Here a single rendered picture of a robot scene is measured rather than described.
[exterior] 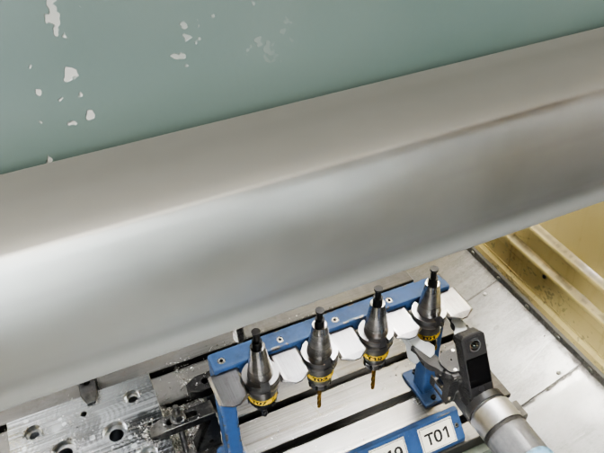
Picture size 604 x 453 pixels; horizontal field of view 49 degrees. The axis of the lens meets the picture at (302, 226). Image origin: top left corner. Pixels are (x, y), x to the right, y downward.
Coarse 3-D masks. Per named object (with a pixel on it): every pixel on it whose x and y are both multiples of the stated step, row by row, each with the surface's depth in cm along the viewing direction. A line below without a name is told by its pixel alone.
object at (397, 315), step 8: (392, 312) 121; (400, 312) 121; (408, 312) 121; (392, 320) 119; (400, 320) 119; (408, 320) 119; (400, 328) 118; (408, 328) 118; (416, 328) 118; (400, 336) 116; (408, 336) 116
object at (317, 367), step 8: (304, 344) 114; (304, 352) 113; (336, 352) 113; (304, 360) 112; (312, 360) 112; (320, 360) 112; (328, 360) 112; (336, 360) 114; (312, 368) 113; (320, 368) 111
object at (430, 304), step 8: (424, 288) 116; (432, 288) 115; (424, 296) 116; (432, 296) 115; (424, 304) 117; (432, 304) 116; (440, 304) 118; (424, 312) 118; (432, 312) 117; (440, 312) 119
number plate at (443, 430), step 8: (448, 416) 134; (432, 424) 132; (440, 424) 133; (448, 424) 133; (424, 432) 131; (432, 432) 132; (440, 432) 133; (448, 432) 133; (424, 440) 131; (432, 440) 132; (440, 440) 132; (448, 440) 133; (456, 440) 133; (424, 448) 131; (432, 448) 132
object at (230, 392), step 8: (216, 376) 111; (224, 376) 111; (232, 376) 111; (240, 376) 111; (216, 384) 110; (224, 384) 109; (232, 384) 109; (240, 384) 109; (216, 392) 108; (224, 392) 108; (232, 392) 108; (240, 392) 108; (248, 392) 108; (224, 400) 107; (232, 400) 107; (240, 400) 107
